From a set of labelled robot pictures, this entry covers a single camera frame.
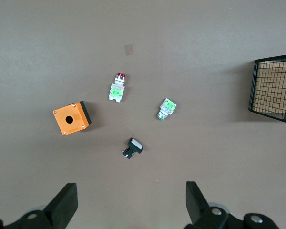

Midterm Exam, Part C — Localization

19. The black square white-faced push button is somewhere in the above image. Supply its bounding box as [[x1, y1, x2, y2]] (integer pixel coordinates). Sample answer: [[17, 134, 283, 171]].
[[121, 137, 144, 160]]

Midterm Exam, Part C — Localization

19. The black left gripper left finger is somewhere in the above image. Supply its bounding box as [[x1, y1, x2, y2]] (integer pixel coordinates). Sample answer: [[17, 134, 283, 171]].
[[43, 182, 79, 229]]

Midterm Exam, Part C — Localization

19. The black wire rack wooden top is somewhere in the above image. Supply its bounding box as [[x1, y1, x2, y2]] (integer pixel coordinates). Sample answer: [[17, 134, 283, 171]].
[[248, 53, 286, 126]]

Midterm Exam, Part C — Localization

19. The clear tape patch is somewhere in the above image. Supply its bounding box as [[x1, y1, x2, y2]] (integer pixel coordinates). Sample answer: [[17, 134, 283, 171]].
[[123, 44, 135, 56]]

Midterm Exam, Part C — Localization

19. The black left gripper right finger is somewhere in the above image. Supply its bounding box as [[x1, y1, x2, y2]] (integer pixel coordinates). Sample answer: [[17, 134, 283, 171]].
[[185, 181, 210, 225]]

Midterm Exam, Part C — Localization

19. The green push button switch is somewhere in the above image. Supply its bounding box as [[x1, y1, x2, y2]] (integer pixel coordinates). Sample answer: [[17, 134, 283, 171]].
[[156, 98, 177, 121]]

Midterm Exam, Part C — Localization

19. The orange button enclosure box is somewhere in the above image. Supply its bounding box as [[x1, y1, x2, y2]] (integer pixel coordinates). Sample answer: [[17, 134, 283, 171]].
[[52, 101, 92, 136]]

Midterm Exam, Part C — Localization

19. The red push button switch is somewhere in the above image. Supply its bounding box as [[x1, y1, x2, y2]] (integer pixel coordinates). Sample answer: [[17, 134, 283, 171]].
[[108, 73, 126, 104]]

